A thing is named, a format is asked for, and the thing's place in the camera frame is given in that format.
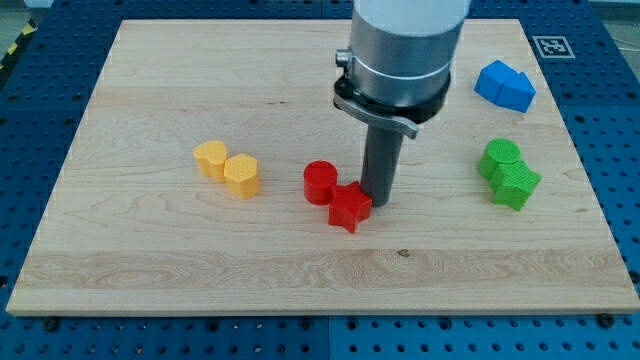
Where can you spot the red circle block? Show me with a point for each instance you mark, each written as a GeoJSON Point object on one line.
{"type": "Point", "coordinates": [319, 179]}

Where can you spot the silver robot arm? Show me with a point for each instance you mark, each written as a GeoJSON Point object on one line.
{"type": "Point", "coordinates": [396, 68]}

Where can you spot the yellow hexagon block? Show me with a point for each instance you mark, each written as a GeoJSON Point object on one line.
{"type": "Point", "coordinates": [241, 175]}

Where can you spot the green circle block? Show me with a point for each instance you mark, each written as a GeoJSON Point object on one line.
{"type": "Point", "coordinates": [496, 152]}

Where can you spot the red star block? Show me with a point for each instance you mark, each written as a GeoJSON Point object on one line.
{"type": "Point", "coordinates": [349, 206]}

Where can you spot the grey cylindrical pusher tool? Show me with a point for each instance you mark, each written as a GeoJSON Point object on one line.
{"type": "Point", "coordinates": [382, 149]}

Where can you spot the wooden board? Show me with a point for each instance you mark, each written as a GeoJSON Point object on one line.
{"type": "Point", "coordinates": [133, 229]}

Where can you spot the yellow heart block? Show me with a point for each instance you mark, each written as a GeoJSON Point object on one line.
{"type": "Point", "coordinates": [210, 158]}

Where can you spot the green star block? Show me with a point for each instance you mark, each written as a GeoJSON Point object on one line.
{"type": "Point", "coordinates": [513, 184]}

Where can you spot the blue cube block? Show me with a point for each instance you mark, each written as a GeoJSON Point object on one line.
{"type": "Point", "coordinates": [492, 78]}

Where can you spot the blue pentagon block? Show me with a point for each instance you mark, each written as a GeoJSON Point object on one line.
{"type": "Point", "coordinates": [516, 93]}

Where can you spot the white fiducial marker tag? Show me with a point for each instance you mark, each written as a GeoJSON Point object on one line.
{"type": "Point", "coordinates": [553, 47]}

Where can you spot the black bolt left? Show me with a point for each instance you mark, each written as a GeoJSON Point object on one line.
{"type": "Point", "coordinates": [50, 324]}

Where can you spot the black bolt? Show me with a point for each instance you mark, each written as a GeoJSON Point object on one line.
{"type": "Point", "coordinates": [50, 324]}
{"type": "Point", "coordinates": [605, 320]}

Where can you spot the black bolt right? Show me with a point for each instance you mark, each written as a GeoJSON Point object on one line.
{"type": "Point", "coordinates": [605, 320]}

